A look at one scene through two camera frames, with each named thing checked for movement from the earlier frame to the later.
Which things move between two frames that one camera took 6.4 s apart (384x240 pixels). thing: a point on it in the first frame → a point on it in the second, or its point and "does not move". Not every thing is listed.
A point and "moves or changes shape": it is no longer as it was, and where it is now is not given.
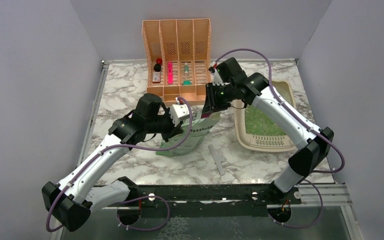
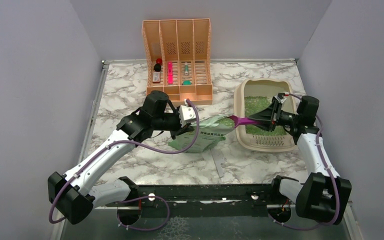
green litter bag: (200, 127) moves or changes shape
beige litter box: (255, 131) does not move
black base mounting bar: (212, 195) does not move
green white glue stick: (186, 68) does not move
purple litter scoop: (205, 115) → (239, 120)
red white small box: (156, 78) does not move
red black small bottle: (157, 66) does not move
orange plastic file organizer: (177, 57) does not move
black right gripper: (212, 104) → (272, 114)
